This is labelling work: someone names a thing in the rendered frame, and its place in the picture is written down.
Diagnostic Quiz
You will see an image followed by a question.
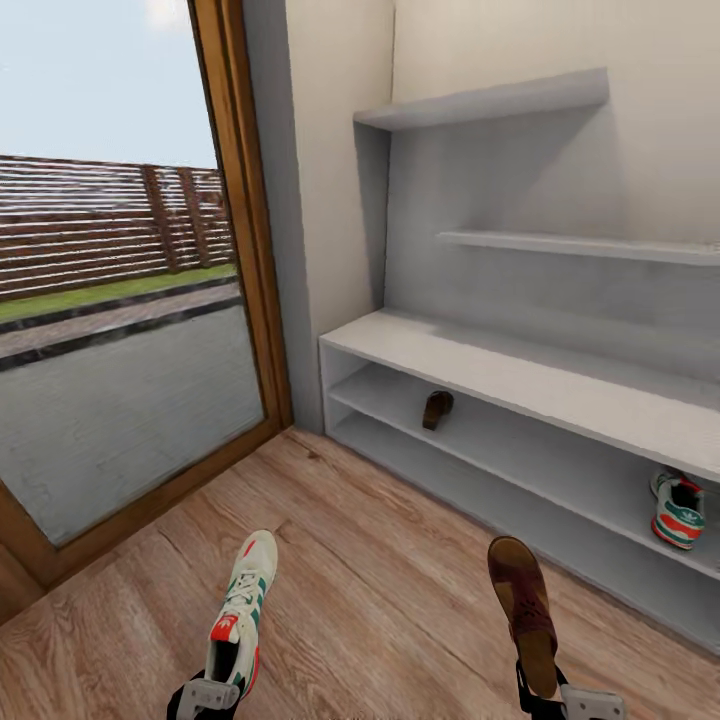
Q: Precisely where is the gym shoe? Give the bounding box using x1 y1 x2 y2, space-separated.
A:
204 529 278 699
650 465 705 550

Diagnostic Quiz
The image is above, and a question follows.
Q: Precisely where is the sandal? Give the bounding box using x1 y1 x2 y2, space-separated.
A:
487 535 558 699
422 391 454 431

